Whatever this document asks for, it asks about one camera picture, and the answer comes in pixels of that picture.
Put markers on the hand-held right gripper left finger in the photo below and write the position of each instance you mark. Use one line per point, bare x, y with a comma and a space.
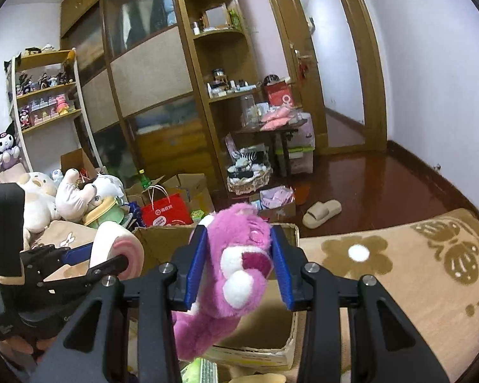
195, 271

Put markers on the wooden corner shelf unit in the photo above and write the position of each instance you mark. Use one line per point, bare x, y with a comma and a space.
223, 34

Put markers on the black white purple plush doll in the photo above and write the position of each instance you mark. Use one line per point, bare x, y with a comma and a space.
6, 143

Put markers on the wooden wardrobe with glass panels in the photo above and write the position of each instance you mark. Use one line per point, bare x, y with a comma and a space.
151, 68

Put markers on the zebra striped plush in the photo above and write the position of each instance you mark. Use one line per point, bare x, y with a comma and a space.
249, 155

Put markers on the pink plush bear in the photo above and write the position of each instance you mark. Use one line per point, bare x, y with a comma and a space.
231, 247

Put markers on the green white soft packet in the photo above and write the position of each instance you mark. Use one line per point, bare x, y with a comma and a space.
201, 372

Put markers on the large white tan-spotted plush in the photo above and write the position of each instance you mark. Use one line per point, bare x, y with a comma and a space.
36, 199

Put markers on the collection of small figurines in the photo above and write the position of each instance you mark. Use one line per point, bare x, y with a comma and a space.
44, 81

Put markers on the pink white roll plush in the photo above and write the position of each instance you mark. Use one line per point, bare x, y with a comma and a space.
115, 243

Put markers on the clear jar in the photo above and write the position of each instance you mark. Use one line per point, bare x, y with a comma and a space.
249, 111

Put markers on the group of toiletry bottles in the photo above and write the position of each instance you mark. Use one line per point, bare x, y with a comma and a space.
227, 85

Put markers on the red box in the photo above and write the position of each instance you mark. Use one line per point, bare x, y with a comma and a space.
279, 95

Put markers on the printed cardboard box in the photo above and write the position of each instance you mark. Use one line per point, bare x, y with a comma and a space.
259, 337

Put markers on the white round plush toy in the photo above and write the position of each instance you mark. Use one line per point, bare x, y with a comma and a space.
109, 187

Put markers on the pink packets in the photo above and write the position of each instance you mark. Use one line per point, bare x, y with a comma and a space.
277, 115

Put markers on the plush toys atop shelf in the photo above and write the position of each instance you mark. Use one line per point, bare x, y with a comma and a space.
44, 49

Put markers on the wicker basket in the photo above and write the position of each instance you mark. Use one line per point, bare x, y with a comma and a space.
247, 185

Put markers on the green yellow plush toy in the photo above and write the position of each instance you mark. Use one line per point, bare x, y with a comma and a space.
107, 213

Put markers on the small blue white plush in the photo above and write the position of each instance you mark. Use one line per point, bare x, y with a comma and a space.
57, 176

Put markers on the person's left hand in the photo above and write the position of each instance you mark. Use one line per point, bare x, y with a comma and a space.
36, 346

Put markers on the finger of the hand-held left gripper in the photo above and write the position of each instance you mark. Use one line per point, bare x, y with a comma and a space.
78, 256
103, 268

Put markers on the green bottle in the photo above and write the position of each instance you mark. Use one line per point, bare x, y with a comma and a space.
144, 181

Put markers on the white storage boxes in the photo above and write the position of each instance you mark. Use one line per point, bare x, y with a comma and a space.
301, 155

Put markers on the beige slipper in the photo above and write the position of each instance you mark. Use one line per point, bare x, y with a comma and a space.
321, 213

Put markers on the red paper bag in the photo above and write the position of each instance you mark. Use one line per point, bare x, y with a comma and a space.
167, 211

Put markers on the white long-limbed plush toy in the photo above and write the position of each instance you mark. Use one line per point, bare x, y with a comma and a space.
72, 199

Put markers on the open brown cardboard box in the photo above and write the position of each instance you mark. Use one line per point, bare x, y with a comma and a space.
199, 195
74, 163

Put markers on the brown flower print blanket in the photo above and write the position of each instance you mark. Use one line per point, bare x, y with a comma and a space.
403, 307

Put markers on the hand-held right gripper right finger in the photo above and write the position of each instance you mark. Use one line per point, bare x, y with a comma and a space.
281, 271

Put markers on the white frame display shelf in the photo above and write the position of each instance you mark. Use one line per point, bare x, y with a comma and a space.
48, 91

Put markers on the small dark table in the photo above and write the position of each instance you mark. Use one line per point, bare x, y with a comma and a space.
279, 129

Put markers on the wooden door with glass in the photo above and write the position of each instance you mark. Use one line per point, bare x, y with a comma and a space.
281, 28

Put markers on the picture frame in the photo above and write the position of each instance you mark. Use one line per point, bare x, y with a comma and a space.
215, 18

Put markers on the cardboard box with pink cloth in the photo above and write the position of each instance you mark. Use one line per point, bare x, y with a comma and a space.
275, 197

